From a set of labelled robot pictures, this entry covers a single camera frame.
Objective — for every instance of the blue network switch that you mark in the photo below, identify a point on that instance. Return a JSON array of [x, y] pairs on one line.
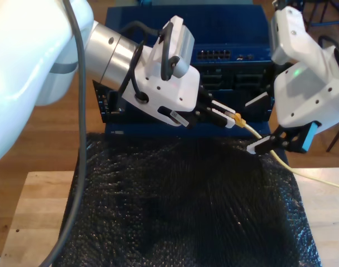
[[228, 25]]

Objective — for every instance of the black rack frame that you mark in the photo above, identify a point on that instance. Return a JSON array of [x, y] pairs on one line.
[[102, 108]]

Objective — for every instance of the black rack server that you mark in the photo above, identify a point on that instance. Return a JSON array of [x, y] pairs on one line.
[[228, 80]]

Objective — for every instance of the black rack shelf tray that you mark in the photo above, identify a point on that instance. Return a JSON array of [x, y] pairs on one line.
[[130, 116]]

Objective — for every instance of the black bubble wrap mat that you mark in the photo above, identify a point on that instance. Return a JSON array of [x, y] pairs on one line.
[[186, 208]]

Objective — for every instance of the dark metal chair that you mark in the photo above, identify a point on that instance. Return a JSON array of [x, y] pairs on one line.
[[335, 139]]

